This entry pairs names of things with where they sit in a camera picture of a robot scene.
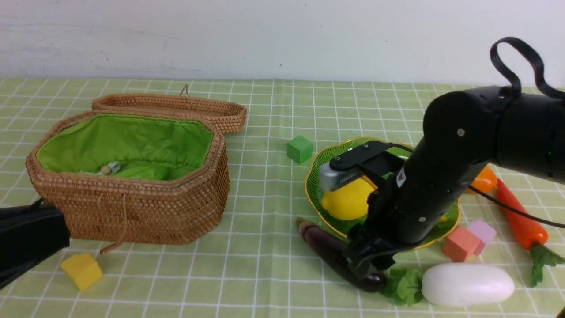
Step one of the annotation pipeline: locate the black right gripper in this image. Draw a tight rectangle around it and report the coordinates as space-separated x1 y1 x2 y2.
347 163 485 279

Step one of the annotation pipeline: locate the purple plastic eggplant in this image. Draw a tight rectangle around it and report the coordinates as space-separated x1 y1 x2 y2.
295 217 387 293

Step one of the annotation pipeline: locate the yellow plastic lemon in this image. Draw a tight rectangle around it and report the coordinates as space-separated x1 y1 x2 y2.
321 177 377 221

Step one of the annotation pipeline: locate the white plastic radish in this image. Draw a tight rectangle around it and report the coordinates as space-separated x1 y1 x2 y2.
383 262 515 308

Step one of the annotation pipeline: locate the orange plastic carrot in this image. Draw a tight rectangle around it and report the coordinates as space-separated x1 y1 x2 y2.
496 179 565 288

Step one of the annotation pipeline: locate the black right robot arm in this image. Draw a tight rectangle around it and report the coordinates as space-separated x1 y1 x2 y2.
344 87 564 278

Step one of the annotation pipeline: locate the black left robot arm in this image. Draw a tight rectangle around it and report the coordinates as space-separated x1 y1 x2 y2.
0 199 70 288

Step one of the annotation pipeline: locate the salmon foam cube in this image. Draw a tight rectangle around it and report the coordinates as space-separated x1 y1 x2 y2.
442 226 482 262

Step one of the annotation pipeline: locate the green checkered tablecloth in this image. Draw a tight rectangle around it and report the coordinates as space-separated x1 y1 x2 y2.
0 79 564 318

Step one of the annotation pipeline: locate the pink foam cube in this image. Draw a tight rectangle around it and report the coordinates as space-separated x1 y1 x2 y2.
467 220 497 256

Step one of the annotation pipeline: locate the green glass leaf plate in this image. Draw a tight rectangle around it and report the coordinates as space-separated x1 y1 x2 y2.
305 136 462 251

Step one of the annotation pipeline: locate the green foam cube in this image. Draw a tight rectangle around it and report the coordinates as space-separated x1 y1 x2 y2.
286 135 313 164

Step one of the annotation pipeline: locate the orange plastic mango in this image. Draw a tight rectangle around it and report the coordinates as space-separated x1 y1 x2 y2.
467 165 498 193

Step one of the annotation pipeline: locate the woven wicker basket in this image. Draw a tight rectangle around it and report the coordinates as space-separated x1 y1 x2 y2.
26 88 248 254

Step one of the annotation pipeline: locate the yellow foam cube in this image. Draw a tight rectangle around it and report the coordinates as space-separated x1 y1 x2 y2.
60 252 103 292

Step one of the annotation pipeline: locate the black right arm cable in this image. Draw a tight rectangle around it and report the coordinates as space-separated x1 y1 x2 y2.
468 37 565 229

